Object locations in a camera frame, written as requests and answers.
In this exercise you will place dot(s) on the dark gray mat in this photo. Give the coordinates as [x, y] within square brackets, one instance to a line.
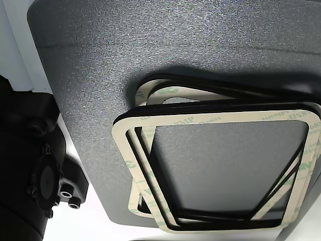
[150, 37]

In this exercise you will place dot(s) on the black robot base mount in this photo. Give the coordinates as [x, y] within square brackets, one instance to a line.
[37, 150]

